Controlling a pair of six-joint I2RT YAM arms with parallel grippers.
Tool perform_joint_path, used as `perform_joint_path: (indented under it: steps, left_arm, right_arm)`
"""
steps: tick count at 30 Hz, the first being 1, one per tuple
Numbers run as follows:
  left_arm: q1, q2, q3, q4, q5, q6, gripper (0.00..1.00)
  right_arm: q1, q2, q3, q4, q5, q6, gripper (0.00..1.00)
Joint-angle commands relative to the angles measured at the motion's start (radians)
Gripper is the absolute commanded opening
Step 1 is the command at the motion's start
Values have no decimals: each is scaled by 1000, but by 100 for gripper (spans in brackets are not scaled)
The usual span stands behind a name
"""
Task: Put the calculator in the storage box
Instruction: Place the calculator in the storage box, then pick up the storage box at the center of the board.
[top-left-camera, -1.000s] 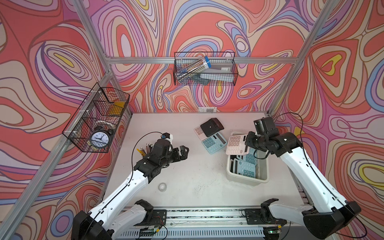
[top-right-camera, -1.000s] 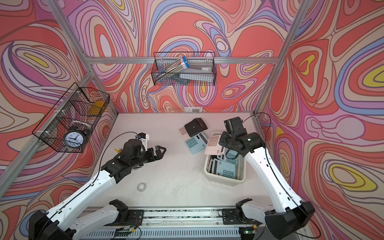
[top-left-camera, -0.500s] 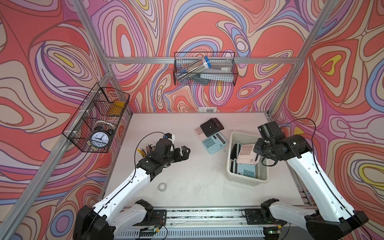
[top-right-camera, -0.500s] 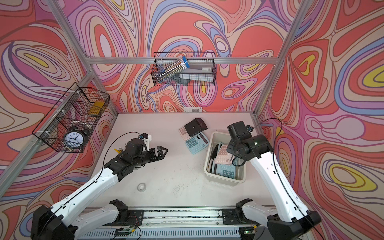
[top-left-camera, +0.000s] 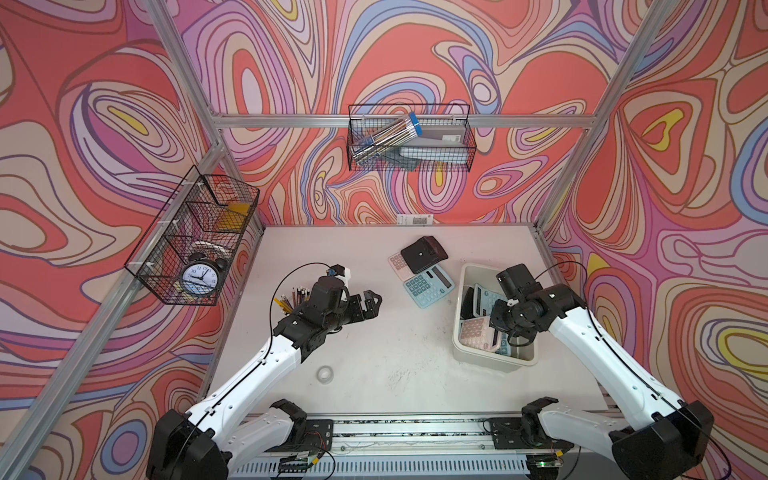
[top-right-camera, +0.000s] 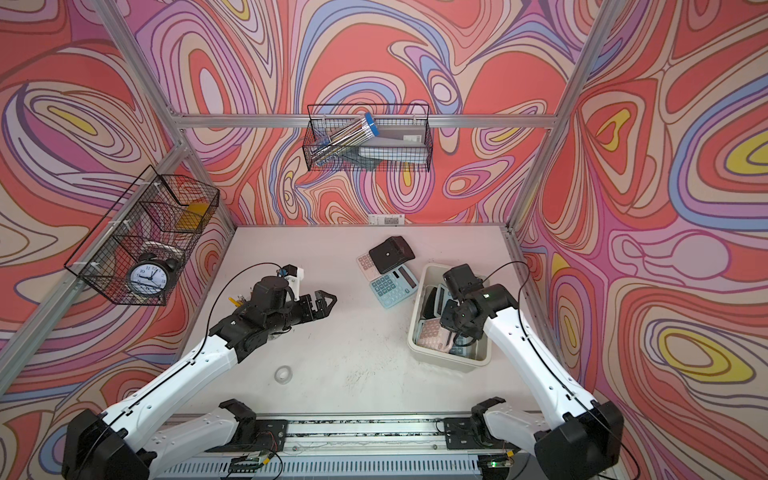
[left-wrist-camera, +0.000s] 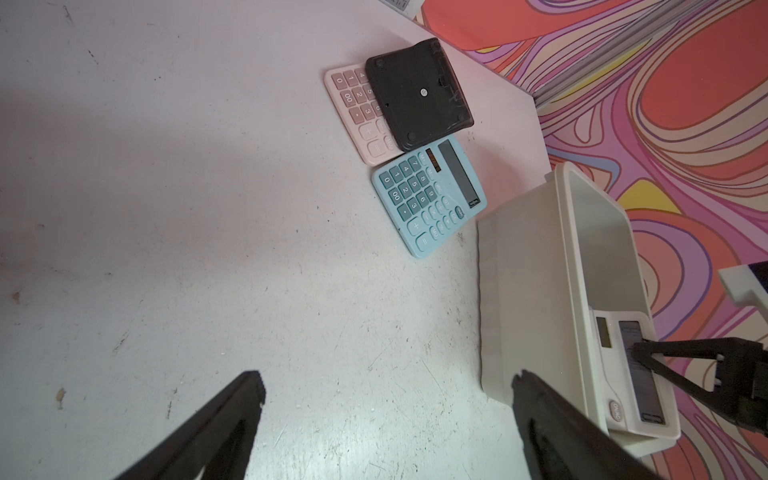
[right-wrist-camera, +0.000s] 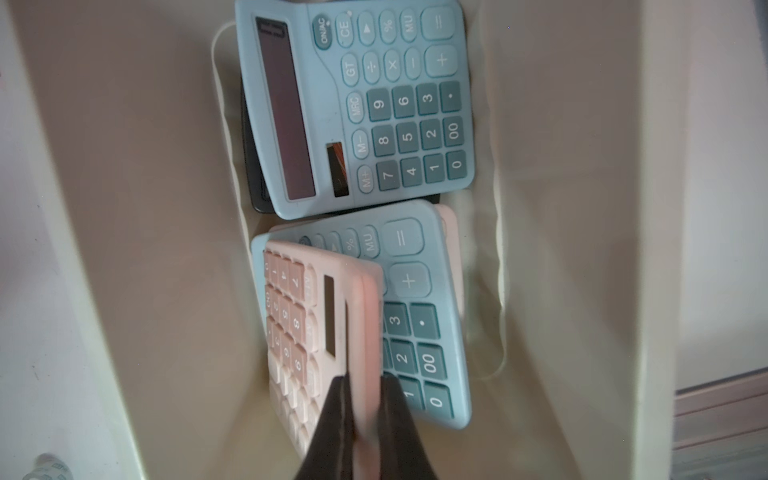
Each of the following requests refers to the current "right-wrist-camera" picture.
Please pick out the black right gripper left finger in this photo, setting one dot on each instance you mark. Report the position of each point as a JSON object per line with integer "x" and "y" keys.
{"x": 330, "y": 453}

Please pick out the light blue calculator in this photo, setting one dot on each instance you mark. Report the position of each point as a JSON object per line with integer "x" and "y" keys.
{"x": 422, "y": 341}
{"x": 354, "y": 104}

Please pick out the white plastic storage box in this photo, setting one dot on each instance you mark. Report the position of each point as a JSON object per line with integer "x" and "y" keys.
{"x": 126, "y": 247}

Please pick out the white pink-keyed calculator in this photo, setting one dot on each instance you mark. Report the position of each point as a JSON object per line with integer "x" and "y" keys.
{"x": 323, "y": 320}

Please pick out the clear tape roll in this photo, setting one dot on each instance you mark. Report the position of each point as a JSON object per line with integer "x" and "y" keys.
{"x": 49, "y": 467}

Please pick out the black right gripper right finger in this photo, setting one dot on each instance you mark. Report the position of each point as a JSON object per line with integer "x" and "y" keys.
{"x": 402, "y": 455}

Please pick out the pink calculator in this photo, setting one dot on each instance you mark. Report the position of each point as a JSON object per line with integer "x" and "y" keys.
{"x": 451, "y": 235}

